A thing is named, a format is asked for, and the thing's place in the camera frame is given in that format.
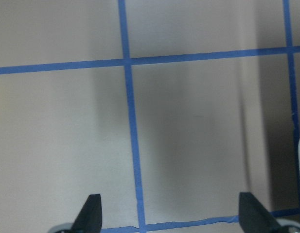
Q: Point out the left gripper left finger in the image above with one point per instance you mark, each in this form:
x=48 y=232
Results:
x=89 y=219

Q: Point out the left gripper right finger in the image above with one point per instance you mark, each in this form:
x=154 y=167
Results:
x=254 y=218

